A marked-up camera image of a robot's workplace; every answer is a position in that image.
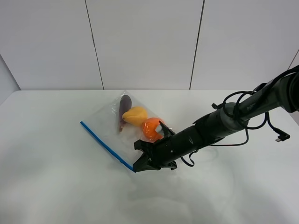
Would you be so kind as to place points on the clear zip bag blue seal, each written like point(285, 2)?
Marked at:
point(103, 127)

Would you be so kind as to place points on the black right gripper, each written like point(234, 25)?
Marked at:
point(164, 151)

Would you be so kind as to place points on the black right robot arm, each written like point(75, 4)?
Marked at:
point(229, 117)

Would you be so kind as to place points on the dark purple eggplant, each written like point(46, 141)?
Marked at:
point(124, 106)

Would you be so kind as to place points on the yellow pear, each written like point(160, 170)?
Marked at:
point(135, 116)

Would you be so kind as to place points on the orange fruit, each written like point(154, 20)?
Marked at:
point(149, 129)

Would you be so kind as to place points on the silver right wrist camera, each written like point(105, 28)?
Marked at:
point(163, 132)

